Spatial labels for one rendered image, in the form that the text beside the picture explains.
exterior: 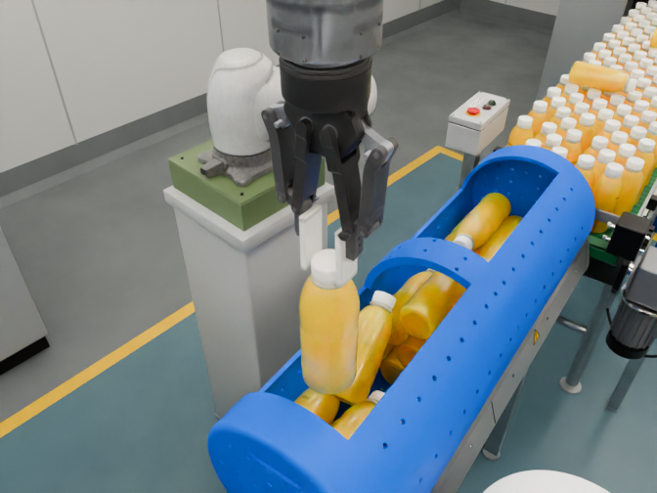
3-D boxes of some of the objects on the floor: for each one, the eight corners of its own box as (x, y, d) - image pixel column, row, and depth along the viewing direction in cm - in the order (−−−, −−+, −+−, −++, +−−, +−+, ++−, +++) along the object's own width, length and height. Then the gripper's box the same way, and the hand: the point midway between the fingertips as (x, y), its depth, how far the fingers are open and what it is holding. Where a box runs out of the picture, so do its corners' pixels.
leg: (479, 455, 202) (516, 332, 162) (486, 442, 206) (524, 320, 166) (495, 464, 199) (536, 341, 160) (502, 451, 203) (544, 329, 163)
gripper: (217, 42, 48) (246, 259, 63) (390, 92, 40) (375, 326, 55) (276, 18, 52) (289, 225, 67) (441, 58, 45) (415, 283, 60)
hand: (328, 246), depth 59 cm, fingers closed on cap, 4 cm apart
